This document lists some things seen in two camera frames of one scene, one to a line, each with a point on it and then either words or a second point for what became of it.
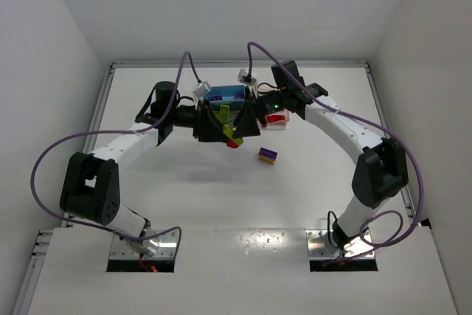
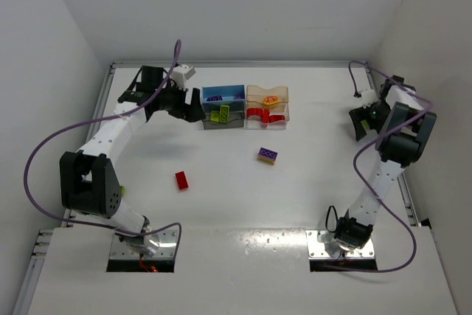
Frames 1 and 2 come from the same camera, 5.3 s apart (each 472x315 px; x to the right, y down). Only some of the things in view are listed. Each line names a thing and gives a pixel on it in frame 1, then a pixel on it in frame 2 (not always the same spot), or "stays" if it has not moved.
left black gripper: (201, 123) to (188, 105)
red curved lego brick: (272, 118) stays
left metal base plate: (167, 250) stays
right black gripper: (257, 116) to (362, 119)
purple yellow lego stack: (267, 155) stays
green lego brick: (224, 113) stays
